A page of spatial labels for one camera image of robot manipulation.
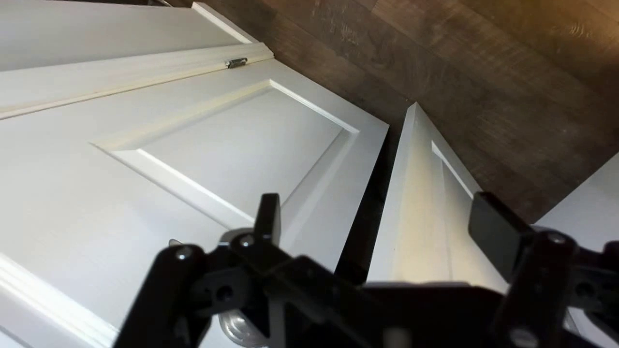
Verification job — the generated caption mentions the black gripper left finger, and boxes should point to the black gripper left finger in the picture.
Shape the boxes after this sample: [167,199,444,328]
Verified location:
[113,193,293,348]

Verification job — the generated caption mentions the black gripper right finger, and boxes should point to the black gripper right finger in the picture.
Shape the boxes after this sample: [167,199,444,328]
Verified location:
[469,191,619,348]

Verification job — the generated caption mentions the white door panel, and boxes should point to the white door panel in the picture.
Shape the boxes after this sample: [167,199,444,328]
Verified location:
[368,102,507,292]
[0,0,387,348]

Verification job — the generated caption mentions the lower right door hinge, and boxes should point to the lower right door hinge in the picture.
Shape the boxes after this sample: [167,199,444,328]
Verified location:
[227,58,248,69]

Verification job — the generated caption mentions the silver right door lever handle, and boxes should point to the silver right door lever handle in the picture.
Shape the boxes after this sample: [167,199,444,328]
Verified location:
[219,309,268,348]

